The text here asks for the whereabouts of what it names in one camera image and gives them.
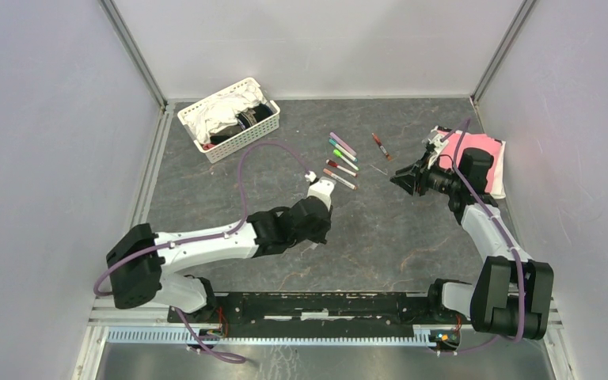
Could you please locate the thin pen refill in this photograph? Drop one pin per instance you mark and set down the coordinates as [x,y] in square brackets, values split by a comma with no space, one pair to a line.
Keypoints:
[379,170]

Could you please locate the white cloth under pink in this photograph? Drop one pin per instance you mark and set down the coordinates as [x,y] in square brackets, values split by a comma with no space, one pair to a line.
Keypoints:
[500,178]

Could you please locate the dark cloth in basket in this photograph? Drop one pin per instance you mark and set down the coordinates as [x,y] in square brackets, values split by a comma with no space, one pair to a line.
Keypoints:
[252,116]

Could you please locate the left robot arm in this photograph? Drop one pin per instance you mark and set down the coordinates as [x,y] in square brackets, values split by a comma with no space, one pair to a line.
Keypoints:
[145,266]

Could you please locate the brown pen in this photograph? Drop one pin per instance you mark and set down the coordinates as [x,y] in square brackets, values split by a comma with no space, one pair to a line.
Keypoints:
[381,147]

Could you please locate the red white marker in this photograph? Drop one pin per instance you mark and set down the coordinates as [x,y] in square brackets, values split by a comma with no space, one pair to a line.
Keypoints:
[333,164]

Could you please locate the white cloth in basket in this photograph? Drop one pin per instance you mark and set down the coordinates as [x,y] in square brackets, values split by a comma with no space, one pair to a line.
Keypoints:
[220,111]

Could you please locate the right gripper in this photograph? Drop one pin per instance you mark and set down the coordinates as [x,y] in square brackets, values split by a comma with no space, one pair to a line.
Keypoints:
[419,174]

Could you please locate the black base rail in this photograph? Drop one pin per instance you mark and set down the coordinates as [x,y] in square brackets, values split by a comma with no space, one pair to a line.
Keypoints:
[301,315]

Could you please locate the white plastic basket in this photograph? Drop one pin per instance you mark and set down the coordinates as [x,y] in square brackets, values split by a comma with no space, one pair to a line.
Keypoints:
[233,138]

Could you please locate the purple pen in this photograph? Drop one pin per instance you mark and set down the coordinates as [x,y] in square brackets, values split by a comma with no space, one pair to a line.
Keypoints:
[342,143]

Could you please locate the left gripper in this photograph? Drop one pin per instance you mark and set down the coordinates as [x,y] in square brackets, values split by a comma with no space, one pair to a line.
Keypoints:
[321,235]

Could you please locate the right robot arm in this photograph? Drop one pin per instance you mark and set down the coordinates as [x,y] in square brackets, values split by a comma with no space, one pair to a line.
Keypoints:
[512,294]

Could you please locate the teal white marker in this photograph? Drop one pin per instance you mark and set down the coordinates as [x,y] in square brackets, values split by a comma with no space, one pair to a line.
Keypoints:
[342,150]

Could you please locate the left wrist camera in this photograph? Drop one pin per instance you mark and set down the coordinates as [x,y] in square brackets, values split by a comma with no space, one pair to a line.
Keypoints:
[320,188]

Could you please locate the white cable duct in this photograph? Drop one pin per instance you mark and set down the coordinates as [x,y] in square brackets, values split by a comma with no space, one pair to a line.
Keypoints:
[180,335]

